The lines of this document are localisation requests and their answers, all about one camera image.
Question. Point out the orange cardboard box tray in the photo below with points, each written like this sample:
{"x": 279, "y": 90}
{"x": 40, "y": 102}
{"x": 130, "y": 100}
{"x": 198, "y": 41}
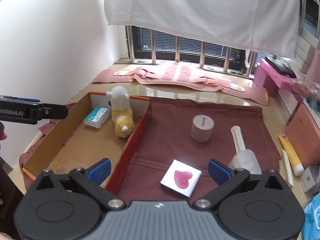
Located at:
{"x": 69, "y": 143}

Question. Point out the white hanging curtain cloth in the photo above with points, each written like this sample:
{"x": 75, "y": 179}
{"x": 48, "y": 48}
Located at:
{"x": 265, "y": 26}

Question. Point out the person's left hand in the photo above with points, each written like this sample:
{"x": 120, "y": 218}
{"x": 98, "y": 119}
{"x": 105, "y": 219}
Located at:
{"x": 3, "y": 135}

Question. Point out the pink cloth on windowsill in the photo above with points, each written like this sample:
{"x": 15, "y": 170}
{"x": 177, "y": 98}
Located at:
{"x": 185, "y": 76}

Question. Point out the window with metal bars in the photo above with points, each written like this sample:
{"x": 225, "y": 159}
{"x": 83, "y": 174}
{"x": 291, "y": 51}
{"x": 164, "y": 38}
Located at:
{"x": 145, "y": 45}

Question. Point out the white box with pink heart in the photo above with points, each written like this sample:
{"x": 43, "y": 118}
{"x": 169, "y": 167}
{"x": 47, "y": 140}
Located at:
{"x": 181, "y": 178}

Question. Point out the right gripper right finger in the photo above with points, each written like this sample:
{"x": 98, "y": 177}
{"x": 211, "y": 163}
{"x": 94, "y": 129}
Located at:
{"x": 229, "y": 182}

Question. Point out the white embossed stick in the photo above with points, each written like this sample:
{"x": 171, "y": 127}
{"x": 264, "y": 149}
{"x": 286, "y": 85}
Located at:
{"x": 238, "y": 139}

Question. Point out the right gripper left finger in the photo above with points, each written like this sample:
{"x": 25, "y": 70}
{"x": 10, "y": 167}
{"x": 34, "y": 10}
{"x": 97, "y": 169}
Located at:
{"x": 88, "y": 181}

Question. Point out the clear plastic cotton swab container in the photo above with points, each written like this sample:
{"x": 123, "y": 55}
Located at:
{"x": 246, "y": 159}

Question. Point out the pink round cosmetic jar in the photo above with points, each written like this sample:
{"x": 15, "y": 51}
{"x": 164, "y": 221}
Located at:
{"x": 201, "y": 129}

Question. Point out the maroon cloth mat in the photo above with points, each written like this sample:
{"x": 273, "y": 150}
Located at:
{"x": 168, "y": 137}

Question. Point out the yellow and white tube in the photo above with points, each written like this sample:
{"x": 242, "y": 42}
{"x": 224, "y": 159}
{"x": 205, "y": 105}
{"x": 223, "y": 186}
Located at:
{"x": 294, "y": 159}

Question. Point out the cream flat stick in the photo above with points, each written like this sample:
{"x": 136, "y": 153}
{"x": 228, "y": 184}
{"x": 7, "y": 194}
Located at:
{"x": 288, "y": 170}

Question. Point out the white and yellow plush alpaca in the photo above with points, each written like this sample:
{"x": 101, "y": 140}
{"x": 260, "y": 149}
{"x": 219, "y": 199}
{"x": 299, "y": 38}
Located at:
{"x": 121, "y": 111}

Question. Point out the small grey white box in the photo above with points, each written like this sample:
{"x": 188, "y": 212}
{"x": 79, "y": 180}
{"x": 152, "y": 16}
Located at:
{"x": 310, "y": 179}

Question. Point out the pink storage box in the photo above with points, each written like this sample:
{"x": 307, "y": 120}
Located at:
{"x": 303, "y": 133}

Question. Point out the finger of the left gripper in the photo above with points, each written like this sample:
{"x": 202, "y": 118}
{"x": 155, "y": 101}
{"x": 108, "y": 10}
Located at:
{"x": 31, "y": 112}
{"x": 22, "y": 99}

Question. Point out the blue wet wipes pack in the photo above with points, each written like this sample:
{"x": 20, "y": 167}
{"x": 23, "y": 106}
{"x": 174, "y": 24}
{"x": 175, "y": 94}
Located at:
{"x": 311, "y": 227}

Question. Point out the magenta pink box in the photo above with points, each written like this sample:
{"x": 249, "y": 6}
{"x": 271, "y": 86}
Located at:
{"x": 267, "y": 77}

